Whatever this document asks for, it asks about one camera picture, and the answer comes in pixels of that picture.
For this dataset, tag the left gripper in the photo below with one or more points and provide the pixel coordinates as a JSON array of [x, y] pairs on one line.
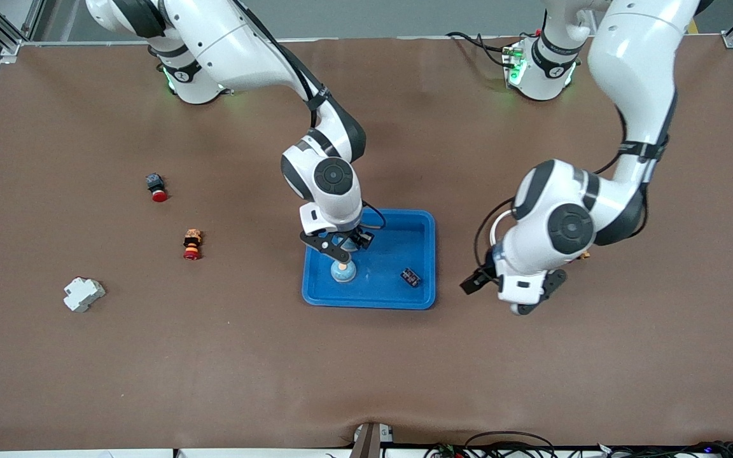
[[482, 275]]

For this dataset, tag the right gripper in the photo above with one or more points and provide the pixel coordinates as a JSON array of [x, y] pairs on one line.
[[354, 236]]

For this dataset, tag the light blue service bell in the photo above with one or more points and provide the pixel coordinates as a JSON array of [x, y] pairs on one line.
[[343, 242], [343, 274]]

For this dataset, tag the dark cylindrical capacitor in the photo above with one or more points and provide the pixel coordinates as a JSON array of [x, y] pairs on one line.
[[410, 277]]

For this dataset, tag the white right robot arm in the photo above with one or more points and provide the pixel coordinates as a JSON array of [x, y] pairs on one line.
[[226, 44]]

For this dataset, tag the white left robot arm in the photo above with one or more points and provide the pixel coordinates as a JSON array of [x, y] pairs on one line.
[[634, 57]]

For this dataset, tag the white curved plastic clamp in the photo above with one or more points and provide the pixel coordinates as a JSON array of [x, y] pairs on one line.
[[498, 221]]

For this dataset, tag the blue plastic tray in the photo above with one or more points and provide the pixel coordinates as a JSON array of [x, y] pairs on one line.
[[392, 292]]

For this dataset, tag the brown table mat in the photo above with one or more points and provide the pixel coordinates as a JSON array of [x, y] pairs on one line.
[[366, 369]]

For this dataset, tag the red yellow emergency stop button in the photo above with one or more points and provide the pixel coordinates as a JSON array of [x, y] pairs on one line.
[[192, 245]]

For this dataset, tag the red push button black base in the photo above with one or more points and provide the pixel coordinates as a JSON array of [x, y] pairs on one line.
[[157, 189]]

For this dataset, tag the white circuit breaker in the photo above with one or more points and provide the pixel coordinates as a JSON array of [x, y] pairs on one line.
[[83, 294]]

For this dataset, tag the grey camera stand post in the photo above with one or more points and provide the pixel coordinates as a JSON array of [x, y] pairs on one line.
[[369, 439]]

